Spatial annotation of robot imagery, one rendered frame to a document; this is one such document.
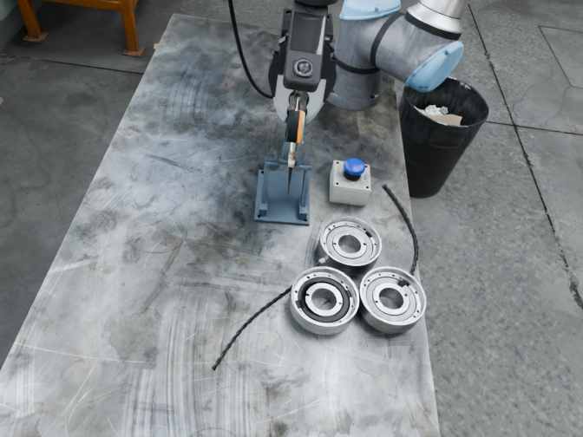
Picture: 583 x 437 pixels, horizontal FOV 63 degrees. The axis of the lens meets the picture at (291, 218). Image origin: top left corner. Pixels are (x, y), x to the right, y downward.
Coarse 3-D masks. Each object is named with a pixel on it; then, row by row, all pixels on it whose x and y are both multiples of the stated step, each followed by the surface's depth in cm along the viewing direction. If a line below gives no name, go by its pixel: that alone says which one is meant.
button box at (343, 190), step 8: (336, 160) 91; (336, 168) 90; (368, 168) 91; (336, 176) 88; (344, 176) 88; (352, 176) 88; (360, 176) 89; (368, 176) 89; (336, 184) 87; (344, 184) 87; (352, 184) 88; (360, 184) 88; (368, 184) 88; (336, 192) 88; (344, 192) 88; (352, 192) 88; (360, 192) 88; (368, 192) 87; (336, 200) 90; (344, 200) 90; (352, 200) 89; (360, 200) 89
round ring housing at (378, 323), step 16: (368, 272) 76; (384, 272) 77; (400, 272) 77; (384, 288) 76; (400, 288) 76; (416, 288) 76; (400, 304) 76; (416, 304) 74; (368, 320) 72; (384, 320) 70; (416, 320) 71
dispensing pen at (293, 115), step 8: (296, 96) 72; (296, 104) 73; (288, 112) 74; (296, 112) 72; (288, 120) 72; (296, 120) 72; (288, 128) 72; (296, 128) 72; (288, 136) 72; (296, 136) 73; (296, 144) 74; (288, 160) 75; (288, 176) 76; (288, 184) 76; (288, 192) 77
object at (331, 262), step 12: (348, 216) 83; (324, 228) 81; (360, 228) 83; (372, 228) 82; (324, 240) 80; (336, 240) 81; (348, 240) 83; (360, 240) 81; (372, 240) 81; (324, 252) 78; (360, 252) 79; (372, 252) 80; (336, 264) 77; (348, 264) 76; (360, 264) 76; (372, 264) 78
